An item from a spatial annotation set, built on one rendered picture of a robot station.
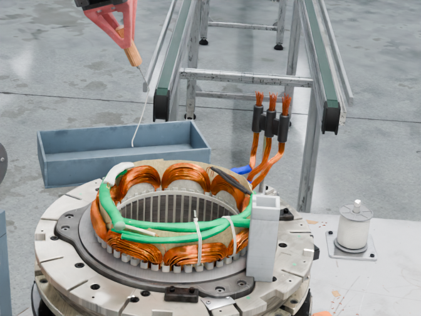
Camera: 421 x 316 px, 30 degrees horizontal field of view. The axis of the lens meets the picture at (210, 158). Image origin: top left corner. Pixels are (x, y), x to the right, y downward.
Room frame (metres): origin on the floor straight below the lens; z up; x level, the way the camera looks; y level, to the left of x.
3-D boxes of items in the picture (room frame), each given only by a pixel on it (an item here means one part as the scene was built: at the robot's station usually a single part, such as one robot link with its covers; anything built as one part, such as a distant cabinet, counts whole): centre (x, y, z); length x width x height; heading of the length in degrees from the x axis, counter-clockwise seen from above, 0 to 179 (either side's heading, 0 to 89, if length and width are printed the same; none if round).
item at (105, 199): (0.75, 0.10, 1.15); 0.15 x 0.04 x 0.02; 1
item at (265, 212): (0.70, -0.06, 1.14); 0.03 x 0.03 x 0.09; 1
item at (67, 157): (1.08, 0.13, 0.92); 0.25 x 0.11 x 0.28; 108
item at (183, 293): (0.65, 0.02, 1.10); 0.03 x 0.01 x 0.01; 91
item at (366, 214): (1.27, -0.28, 0.82); 0.06 x 0.06 x 0.07
